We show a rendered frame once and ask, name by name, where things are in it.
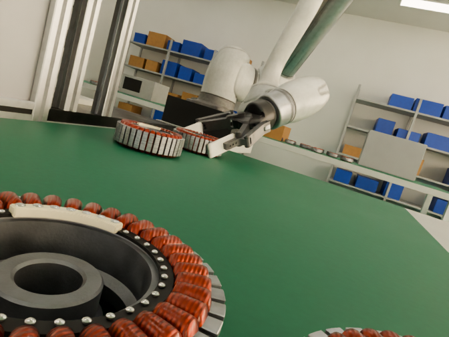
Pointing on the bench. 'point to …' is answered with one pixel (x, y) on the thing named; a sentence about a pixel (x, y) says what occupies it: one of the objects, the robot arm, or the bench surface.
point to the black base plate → (84, 117)
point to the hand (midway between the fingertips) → (198, 141)
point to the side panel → (30, 55)
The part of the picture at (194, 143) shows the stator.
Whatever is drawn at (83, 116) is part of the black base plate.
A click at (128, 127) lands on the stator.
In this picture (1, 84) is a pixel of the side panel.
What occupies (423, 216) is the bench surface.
